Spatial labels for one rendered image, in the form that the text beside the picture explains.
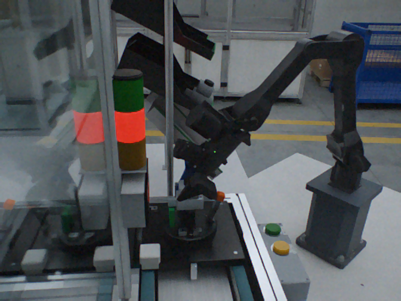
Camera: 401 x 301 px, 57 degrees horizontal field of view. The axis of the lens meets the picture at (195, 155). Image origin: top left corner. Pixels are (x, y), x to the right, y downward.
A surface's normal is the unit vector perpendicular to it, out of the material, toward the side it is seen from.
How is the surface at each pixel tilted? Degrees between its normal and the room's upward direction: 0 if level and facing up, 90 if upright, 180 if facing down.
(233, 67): 90
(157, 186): 0
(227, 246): 0
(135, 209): 90
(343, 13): 90
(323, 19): 90
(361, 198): 0
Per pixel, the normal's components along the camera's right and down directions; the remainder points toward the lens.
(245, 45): -0.03, 0.45
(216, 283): 0.02, -0.89
